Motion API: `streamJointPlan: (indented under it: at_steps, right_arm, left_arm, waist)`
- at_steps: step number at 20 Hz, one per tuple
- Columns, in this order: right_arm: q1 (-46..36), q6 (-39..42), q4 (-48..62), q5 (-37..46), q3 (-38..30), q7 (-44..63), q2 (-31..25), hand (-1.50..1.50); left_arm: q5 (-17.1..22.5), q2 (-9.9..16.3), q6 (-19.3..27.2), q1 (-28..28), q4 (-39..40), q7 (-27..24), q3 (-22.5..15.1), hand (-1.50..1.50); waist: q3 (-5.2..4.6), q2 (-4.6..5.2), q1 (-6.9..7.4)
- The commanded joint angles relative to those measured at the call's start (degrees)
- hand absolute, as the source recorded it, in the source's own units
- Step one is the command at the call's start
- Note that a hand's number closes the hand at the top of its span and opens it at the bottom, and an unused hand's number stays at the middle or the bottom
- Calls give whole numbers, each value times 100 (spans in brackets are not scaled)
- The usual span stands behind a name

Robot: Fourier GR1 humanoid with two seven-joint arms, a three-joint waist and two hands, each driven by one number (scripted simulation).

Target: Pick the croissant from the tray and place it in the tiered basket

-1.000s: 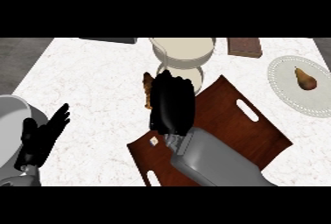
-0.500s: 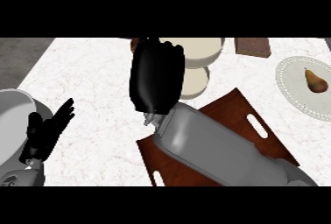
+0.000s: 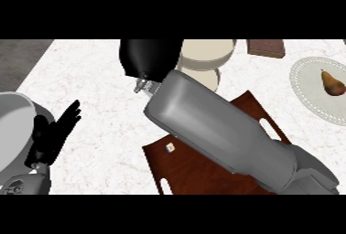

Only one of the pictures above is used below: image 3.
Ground grey round bowl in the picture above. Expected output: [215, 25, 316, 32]
[0, 90, 56, 174]

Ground white round plate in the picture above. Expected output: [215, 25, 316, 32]
[288, 56, 346, 126]

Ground brown rectangular block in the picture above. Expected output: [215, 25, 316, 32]
[245, 38, 286, 59]

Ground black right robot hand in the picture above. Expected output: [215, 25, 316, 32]
[118, 38, 184, 84]

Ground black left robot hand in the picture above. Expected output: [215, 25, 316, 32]
[23, 99, 84, 169]

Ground cream tiered basket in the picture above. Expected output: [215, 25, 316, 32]
[174, 38, 237, 93]

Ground brown pear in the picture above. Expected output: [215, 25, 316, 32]
[319, 69, 346, 97]

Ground brown wooden tray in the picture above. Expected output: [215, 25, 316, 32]
[140, 90, 292, 196]

